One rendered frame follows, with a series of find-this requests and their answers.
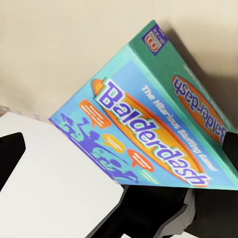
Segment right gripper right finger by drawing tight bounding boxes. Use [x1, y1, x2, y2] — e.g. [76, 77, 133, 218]
[222, 131, 238, 172]

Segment board game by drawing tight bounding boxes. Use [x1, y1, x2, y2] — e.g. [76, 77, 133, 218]
[48, 19, 238, 190]

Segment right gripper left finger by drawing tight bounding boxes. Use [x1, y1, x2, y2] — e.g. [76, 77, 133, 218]
[0, 132, 26, 191]

